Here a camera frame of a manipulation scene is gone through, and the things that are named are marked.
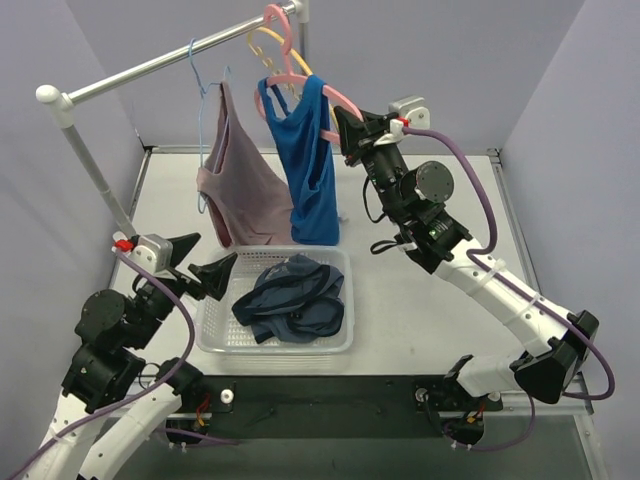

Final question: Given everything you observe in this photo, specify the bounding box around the mauve pink tank top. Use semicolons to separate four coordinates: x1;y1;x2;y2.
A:
196;81;293;248

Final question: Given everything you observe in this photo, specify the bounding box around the yellow plastic hanger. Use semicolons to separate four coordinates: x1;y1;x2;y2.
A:
246;26;337;127

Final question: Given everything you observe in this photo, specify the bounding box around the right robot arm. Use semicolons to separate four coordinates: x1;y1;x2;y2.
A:
335;107;599;408

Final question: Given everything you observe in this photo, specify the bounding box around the pink plastic hanger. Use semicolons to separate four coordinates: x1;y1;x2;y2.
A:
254;3;366;144

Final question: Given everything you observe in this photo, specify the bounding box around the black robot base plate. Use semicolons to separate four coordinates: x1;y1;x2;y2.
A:
164;375;482;440

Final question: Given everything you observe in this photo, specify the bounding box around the white metal clothes rack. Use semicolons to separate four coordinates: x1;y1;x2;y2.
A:
34;0;321;241

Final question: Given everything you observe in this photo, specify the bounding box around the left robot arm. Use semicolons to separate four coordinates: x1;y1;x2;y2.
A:
11;232;238;479

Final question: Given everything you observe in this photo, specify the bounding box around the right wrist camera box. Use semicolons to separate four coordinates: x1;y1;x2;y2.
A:
374;95;431;147

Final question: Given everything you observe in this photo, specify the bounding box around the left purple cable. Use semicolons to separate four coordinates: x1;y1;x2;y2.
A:
0;252;197;480

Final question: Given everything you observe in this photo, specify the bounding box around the dark navy tank top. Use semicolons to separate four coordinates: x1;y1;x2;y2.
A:
232;254;345;344

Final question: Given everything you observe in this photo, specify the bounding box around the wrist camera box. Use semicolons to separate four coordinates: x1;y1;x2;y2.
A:
112;232;173;274
374;95;431;147

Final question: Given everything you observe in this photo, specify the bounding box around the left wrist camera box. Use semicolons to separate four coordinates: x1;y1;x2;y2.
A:
112;232;173;274

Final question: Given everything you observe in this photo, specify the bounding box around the light blue wire hanger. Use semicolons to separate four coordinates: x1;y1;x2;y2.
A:
187;38;234;214

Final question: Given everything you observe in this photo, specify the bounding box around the royal blue tank top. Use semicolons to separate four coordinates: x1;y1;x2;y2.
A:
257;76;340;246

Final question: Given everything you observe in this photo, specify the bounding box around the white perforated plastic basket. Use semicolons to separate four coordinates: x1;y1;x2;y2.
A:
196;246;355;355

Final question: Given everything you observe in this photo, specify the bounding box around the purple cable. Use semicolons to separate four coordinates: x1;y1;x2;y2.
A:
402;124;616;401
0;252;197;480

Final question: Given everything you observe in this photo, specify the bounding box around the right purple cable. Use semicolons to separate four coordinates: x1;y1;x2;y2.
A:
402;124;616;401

